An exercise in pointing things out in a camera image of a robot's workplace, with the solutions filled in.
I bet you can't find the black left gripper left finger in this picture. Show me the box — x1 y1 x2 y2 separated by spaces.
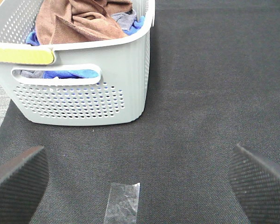
0 146 49 224

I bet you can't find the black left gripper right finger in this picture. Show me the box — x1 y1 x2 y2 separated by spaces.
229 145 280 224

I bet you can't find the brown microfibre towel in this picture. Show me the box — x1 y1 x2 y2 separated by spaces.
35 0 133 45

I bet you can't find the blue towel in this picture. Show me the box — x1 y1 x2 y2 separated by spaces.
25 15 146 80

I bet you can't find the clear adhesive tape strip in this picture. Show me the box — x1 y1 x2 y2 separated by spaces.
104 183 140 224

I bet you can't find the dark grey table mat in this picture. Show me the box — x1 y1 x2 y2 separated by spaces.
0 0 280 224

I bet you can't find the yellow tape on basket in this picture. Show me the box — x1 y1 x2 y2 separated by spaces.
0 48 55 65

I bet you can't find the grey perforated plastic basket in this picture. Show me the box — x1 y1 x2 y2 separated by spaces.
0 0 155 126

